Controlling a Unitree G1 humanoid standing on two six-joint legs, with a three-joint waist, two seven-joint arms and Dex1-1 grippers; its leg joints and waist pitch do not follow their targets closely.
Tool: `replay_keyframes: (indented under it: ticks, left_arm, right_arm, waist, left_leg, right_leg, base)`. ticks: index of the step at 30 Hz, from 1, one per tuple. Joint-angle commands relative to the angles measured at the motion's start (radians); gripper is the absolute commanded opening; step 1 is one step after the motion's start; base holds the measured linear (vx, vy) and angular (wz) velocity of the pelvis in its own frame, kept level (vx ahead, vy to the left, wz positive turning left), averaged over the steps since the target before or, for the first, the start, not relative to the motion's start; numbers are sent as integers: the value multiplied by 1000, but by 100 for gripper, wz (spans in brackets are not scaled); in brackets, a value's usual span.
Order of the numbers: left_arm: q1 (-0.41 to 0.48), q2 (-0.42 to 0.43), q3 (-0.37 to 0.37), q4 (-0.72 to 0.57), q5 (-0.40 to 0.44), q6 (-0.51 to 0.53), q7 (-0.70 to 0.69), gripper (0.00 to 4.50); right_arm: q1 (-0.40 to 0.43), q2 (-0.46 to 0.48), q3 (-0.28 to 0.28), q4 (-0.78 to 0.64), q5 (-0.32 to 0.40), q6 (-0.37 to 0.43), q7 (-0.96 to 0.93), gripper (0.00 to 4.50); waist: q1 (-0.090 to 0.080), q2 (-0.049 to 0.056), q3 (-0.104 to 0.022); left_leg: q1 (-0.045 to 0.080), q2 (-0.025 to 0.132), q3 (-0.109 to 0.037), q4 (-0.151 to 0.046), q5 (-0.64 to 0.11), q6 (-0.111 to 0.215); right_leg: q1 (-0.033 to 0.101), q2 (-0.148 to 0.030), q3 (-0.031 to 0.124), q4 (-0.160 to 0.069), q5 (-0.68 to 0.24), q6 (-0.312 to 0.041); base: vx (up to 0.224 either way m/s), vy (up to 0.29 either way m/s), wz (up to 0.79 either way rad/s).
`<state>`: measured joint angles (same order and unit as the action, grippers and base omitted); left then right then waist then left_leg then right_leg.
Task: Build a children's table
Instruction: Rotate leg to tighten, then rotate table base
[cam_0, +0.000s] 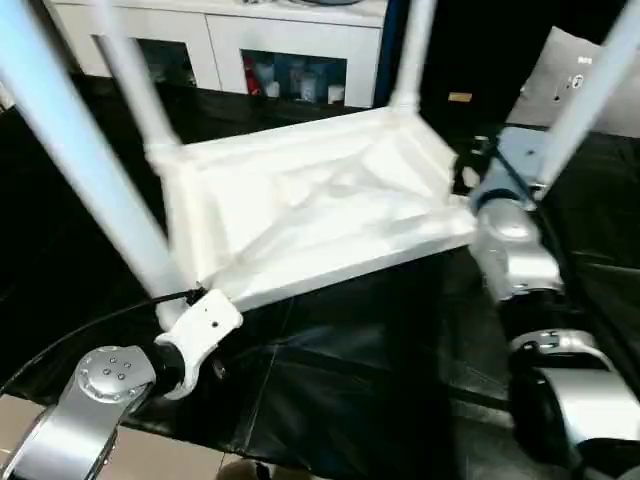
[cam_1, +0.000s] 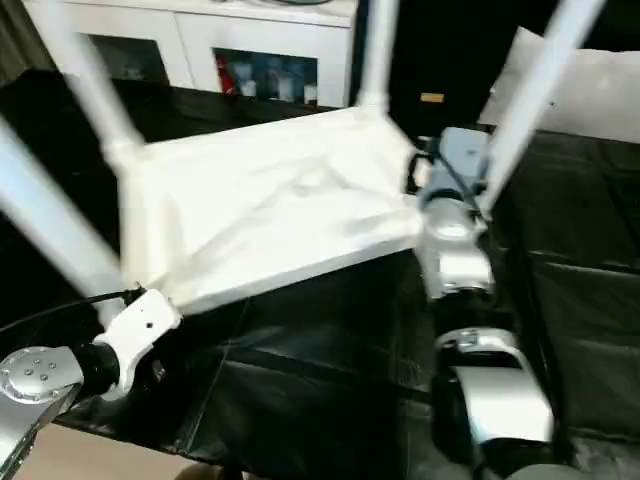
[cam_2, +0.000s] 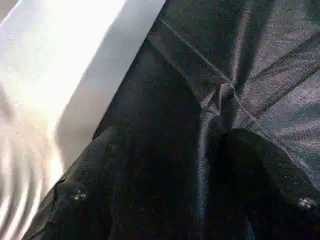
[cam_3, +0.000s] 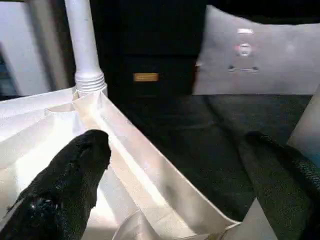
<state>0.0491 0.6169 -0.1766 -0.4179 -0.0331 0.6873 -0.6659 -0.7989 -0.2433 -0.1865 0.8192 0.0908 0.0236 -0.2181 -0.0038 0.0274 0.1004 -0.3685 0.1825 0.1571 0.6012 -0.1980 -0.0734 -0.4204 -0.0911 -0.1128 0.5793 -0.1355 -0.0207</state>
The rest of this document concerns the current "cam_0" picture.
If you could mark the white plastic table leg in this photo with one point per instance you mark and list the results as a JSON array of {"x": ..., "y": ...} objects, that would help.
[
  {"x": 415, "y": 50},
  {"x": 140, "y": 90},
  {"x": 90, "y": 150},
  {"x": 585, "y": 100}
]

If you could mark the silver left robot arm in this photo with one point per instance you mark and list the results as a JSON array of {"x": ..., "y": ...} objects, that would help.
[{"x": 90, "y": 400}]

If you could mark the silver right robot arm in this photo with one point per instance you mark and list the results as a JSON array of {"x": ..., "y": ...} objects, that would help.
[{"x": 525, "y": 250}]

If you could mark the small gold label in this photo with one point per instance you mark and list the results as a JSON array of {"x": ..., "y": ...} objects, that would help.
[{"x": 460, "y": 97}]

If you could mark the white curved plastic panel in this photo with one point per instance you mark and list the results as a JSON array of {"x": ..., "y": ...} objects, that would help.
[{"x": 555, "y": 65}]

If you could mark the white plastic bottle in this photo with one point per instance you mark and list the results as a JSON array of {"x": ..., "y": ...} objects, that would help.
[
  {"x": 335, "y": 94},
  {"x": 272, "y": 89}
]

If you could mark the red bottle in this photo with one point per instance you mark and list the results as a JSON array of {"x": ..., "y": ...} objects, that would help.
[{"x": 252, "y": 77}]

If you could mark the grey rounded device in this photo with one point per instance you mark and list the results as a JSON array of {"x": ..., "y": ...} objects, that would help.
[{"x": 300, "y": 2}]

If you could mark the white glass-door cabinet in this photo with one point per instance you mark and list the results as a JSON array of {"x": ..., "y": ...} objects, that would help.
[{"x": 225, "y": 30}]

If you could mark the dark left robot foot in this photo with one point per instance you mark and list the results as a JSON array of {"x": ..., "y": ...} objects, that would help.
[{"x": 245, "y": 471}]

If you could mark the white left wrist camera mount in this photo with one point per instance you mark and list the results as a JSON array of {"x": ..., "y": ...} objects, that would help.
[{"x": 205, "y": 325}]

